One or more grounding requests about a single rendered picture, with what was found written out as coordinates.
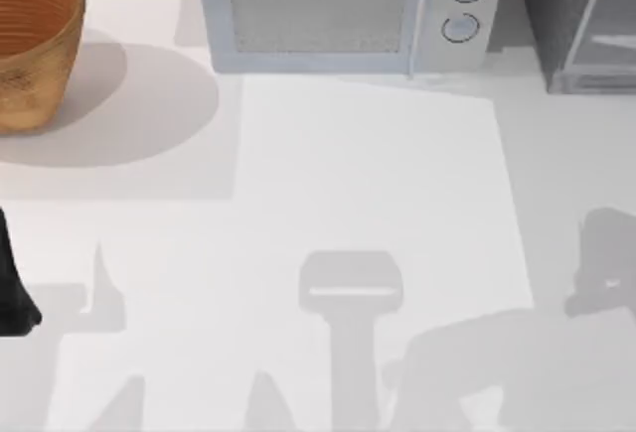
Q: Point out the microwave oven door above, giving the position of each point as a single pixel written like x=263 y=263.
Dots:
x=318 y=10

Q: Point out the pale microwave oven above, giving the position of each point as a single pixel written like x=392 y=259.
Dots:
x=447 y=54

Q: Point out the brown woven basket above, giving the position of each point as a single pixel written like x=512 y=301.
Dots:
x=35 y=54

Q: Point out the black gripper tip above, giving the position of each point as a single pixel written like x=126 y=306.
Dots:
x=12 y=298

